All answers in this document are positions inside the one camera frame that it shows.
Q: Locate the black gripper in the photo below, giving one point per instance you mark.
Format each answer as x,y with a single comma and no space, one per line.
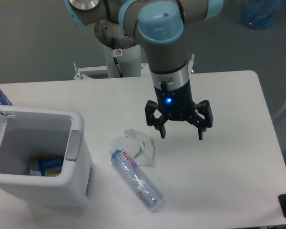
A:
178,105

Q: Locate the clear plastic water bottle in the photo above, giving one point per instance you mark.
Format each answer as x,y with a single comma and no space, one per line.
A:
136,179

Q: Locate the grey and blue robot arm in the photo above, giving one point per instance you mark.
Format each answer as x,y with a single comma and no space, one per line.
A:
158,26

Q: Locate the white plastic trash can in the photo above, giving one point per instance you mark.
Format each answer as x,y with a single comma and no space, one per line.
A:
26,132

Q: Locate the blue plastic bag on floor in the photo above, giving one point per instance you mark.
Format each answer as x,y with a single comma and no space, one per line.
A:
260,14

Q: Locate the blue snack wrapper in bin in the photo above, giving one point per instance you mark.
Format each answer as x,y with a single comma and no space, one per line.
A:
46,165

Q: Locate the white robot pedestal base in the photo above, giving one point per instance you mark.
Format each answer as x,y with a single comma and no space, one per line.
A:
123,57

